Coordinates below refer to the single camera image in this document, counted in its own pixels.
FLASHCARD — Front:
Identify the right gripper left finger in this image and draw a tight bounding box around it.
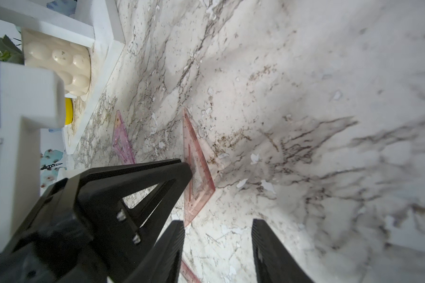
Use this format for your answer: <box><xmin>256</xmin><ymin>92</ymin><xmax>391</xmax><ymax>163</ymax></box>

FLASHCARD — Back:
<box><xmin>125</xmin><ymin>221</ymin><xmax>185</xmax><ymax>283</ymax></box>

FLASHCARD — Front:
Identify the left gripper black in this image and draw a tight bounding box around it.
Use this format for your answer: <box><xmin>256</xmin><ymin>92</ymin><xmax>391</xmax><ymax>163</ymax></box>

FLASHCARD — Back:
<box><xmin>0</xmin><ymin>159</ymin><xmax>192</xmax><ymax>283</ymax></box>

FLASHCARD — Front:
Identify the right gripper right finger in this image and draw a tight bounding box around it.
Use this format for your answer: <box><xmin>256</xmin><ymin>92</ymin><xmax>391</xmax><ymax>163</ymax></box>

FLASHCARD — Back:
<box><xmin>251</xmin><ymin>219</ymin><xmax>313</xmax><ymax>283</ymax></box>

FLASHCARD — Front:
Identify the pink small triangle ruler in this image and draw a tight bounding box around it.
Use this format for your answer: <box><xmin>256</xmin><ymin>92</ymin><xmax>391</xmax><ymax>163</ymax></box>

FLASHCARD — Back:
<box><xmin>180</xmin><ymin>260</ymin><xmax>201</xmax><ymax>283</ymax></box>

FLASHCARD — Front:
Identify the pink tall triangle ruler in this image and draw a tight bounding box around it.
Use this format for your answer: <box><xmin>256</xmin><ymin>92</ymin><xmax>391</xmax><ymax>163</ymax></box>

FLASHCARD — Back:
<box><xmin>183</xmin><ymin>109</ymin><xmax>216</xmax><ymax>227</ymax></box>

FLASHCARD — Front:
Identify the purple triangle ruler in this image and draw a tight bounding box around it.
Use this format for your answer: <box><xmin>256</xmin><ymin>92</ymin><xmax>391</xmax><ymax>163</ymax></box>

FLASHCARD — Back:
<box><xmin>112</xmin><ymin>110</ymin><xmax>135</xmax><ymax>165</ymax></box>

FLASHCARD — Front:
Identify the yellow bottle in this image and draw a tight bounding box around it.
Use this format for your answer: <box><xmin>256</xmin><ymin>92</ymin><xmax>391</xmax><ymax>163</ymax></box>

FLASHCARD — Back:
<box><xmin>65</xmin><ymin>98</ymin><xmax>74</xmax><ymax>125</ymax></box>

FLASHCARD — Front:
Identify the small plant in cream pot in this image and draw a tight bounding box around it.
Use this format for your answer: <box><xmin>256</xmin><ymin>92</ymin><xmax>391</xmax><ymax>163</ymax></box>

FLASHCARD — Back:
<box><xmin>0</xmin><ymin>28</ymin><xmax>91</xmax><ymax>101</ymax></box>

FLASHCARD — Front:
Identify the white stepped display stand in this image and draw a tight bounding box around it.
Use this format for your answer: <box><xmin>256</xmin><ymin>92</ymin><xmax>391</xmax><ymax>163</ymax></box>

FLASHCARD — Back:
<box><xmin>0</xmin><ymin>1</ymin><xmax>125</xmax><ymax>154</ymax></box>

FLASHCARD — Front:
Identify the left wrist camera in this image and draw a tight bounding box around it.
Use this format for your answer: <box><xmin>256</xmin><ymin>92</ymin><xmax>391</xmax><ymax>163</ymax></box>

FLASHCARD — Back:
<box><xmin>0</xmin><ymin>62</ymin><xmax>66</xmax><ymax>253</ymax></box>

